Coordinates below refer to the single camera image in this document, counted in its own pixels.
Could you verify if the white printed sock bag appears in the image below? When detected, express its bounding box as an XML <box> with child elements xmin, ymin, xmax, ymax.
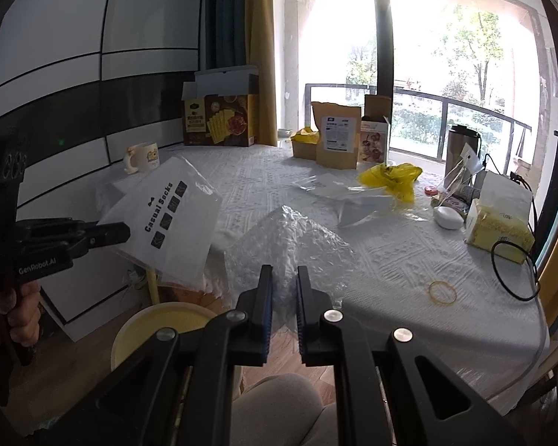
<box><xmin>97</xmin><ymin>155</ymin><xmax>223</xmax><ymax>289</ymax></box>

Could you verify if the kraft paper pouch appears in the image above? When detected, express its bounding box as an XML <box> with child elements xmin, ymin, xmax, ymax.
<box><xmin>311</xmin><ymin>101</ymin><xmax>360</xmax><ymax>170</ymax></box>

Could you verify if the teal curtain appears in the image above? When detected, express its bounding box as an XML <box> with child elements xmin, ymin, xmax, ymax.
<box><xmin>203</xmin><ymin>0</ymin><xmax>249</xmax><ymax>75</ymax></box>

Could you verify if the clear bag with white tag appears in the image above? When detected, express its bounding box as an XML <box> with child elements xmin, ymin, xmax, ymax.
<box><xmin>439</xmin><ymin>143</ymin><xmax>487</xmax><ymax>196</ymax></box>

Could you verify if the small yellow plastic bag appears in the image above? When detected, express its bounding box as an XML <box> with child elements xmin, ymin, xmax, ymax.
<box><xmin>292</xmin><ymin>126</ymin><xmax>319</xmax><ymax>145</ymax></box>

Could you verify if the steel thermos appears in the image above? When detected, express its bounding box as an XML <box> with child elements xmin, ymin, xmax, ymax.
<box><xmin>445</xmin><ymin>124</ymin><xmax>482</xmax><ymax>177</ymax></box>

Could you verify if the dark window pillar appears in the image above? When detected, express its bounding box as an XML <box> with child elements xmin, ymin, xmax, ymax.
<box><xmin>369</xmin><ymin>0</ymin><xmax>396</xmax><ymax>98</ymax></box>

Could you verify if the brown printed cracker box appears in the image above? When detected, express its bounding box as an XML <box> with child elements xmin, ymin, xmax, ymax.
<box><xmin>181</xmin><ymin>66</ymin><xmax>260</xmax><ymax>147</ymax></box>

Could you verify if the clear plastic bag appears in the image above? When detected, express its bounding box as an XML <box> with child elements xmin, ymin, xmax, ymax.
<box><xmin>292</xmin><ymin>172</ymin><xmax>396</xmax><ymax>205</ymax></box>

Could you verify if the white lace tablecloth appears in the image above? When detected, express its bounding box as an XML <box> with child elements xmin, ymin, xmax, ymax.
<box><xmin>95</xmin><ymin>143</ymin><xmax>550</xmax><ymax>416</ymax></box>

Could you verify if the balcony railing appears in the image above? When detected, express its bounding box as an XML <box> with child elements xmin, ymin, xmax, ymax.
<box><xmin>304</xmin><ymin>83</ymin><xmax>533</xmax><ymax>168</ymax></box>

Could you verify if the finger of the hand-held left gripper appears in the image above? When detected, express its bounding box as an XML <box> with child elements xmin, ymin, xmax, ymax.
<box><xmin>51</xmin><ymin>222</ymin><xmax>132</xmax><ymax>261</ymax></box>
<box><xmin>15</xmin><ymin>217</ymin><xmax>98</xmax><ymax>235</ymax></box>

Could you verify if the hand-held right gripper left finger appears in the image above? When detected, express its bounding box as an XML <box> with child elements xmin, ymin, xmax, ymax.
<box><xmin>28</xmin><ymin>264</ymin><xmax>275</xmax><ymax>446</ymax></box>

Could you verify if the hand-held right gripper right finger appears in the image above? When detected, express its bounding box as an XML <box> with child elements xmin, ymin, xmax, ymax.
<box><xmin>295</xmin><ymin>265</ymin><xmax>528</xmax><ymax>446</ymax></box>

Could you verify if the bubble wrap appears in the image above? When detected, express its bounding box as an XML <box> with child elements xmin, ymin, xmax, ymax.
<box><xmin>224</xmin><ymin>204</ymin><xmax>356</xmax><ymax>335</ymax></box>

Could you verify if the small cardboard box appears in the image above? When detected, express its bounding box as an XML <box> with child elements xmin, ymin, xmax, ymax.
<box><xmin>291</xmin><ymin>137</ymin><xmax>318</xmax><ymax>159</ymax></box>

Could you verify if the brown printed carton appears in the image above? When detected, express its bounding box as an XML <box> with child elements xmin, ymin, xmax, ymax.
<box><xmin>359</xmin><ymin>94</ymin><xmax>394</xmax><ymax>164</ymax></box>

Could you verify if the rubber band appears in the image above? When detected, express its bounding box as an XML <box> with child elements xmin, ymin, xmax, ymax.
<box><xmin>428</xmin><ymin>281</ymin><xmax>459</xmax><ymax>305</ymax></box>

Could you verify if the black cable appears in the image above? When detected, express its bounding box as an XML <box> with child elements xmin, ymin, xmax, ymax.
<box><xmin>481</xmin><ymin>152</ymin><xmax>541</xmax><ymax>302</ymax></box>

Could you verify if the yellow tissue box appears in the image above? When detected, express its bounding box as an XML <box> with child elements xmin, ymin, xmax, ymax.
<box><xmin>464</xmin><ymin>199</ymin><xmax>536</xmax><ymax>263</ymax></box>

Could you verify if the white earbud case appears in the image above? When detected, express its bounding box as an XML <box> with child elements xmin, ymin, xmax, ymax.
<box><xmin>433</xmin><ymin>207</ymin><xmax>463</xmax><ymax>230</ymax></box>

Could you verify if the yellow curtain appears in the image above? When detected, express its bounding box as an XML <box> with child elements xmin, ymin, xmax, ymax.
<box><xmin>244</xmin><ymin>0</ymin><xmax>280</xmax><ymax>147</ymax></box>

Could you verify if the yellow table leg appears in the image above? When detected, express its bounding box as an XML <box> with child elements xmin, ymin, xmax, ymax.
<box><xmin>146</xmin><ymin>267</ymin><xmax>160</xmax><ymax>305</ymax></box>

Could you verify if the person's left hand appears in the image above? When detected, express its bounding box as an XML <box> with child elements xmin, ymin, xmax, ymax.
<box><xmin>0</xmin><ymin>281</ymin><xmax>42</xmax><ymax>358</ymax></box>

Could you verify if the yellow plastic bucket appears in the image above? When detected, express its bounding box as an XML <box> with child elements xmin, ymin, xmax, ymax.
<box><xmin>110</xmin><ymin>301</ymin><xmax>221</xmax><ymax>375</ymax></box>

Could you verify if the white cartoon mug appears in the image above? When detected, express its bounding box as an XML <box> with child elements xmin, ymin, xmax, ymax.
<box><xmin>123</xmin><ymin>142</ymin><xmax>160</xmax><ymax>176</ymax></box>

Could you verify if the person's left leg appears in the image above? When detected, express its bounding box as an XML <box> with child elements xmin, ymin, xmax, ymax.
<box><xmin>230</xmin><ymin>372</ymin><xmax>338</xmax><ymax>446</ymax></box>

